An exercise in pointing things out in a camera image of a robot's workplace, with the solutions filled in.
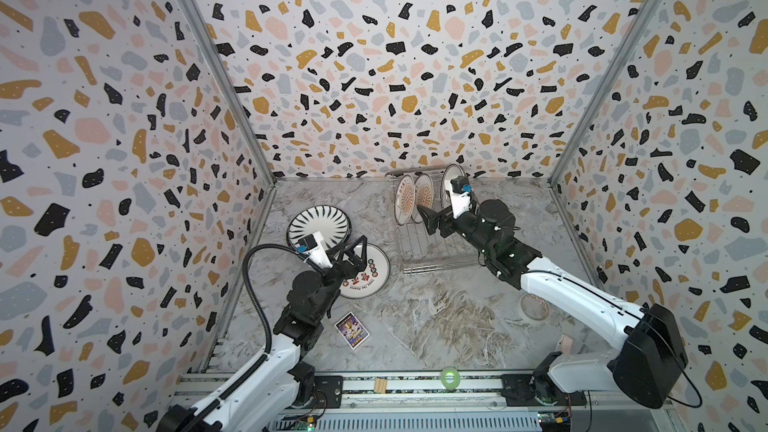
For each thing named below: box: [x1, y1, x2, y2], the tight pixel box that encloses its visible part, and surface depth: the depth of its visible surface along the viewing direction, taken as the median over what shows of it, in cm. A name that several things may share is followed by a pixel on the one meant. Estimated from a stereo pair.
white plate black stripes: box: [287, 205, 352, 248], surface depth 108 cm
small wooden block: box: [373, 378, 388, 395], surface depth 76 cm
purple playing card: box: [334, 311, 371, 351], surface depth 84 cm
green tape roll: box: [448, 366, 461, 391], surface depth 78 cm
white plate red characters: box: [340, 244, 391, 299], surface depth 95 cm
